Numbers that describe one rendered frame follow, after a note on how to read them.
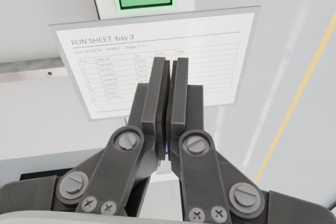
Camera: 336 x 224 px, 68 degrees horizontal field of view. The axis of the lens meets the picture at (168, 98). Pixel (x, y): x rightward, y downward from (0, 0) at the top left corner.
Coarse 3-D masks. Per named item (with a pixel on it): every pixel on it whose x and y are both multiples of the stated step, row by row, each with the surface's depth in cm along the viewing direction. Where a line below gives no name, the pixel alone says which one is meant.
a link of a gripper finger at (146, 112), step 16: (160, 64) 11; (160, 80) 10; (144, 96) 11; (160, 96) 10; (144, 112) 9; (160, 112) 9; (144, 128) 9; (160, 128) 9; (160, 144) 10; (96, 160) 9; (144, 160) 9; (160, 160) 11; (64, 176) 8; (80, 176) 8; (144, 176) 10; (64, 192) 8; (80, 192) 8
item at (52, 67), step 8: (0, 64) 42; (8, 64) 42; (16, 64) 42; (24, 64) 42; (32, 64) 42; (40, 64) 42; (48, 64) 41; (56, 64) 41; (0, 72) 40; (8, 72) 40; (16, 72) 41; (24, 72) 41; (32, 72) 41; (40, 72) 41; (48, 72) 41; (56, 72) 41; (64, 72) 42; (0, 80) 41; (8, 80) 41; (16, 80) 42
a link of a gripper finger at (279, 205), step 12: (264, 192) 8; (276, 192) 8; (264, 204) 8; (276, 204) 8; (288, 204) 8; (300, 204) 8; (312, 204) 8; (264, 216) 7; (276, 216) 7; (288, 216) 7; (300, 216) 7; (312, 216) 7; (324, 216) 7
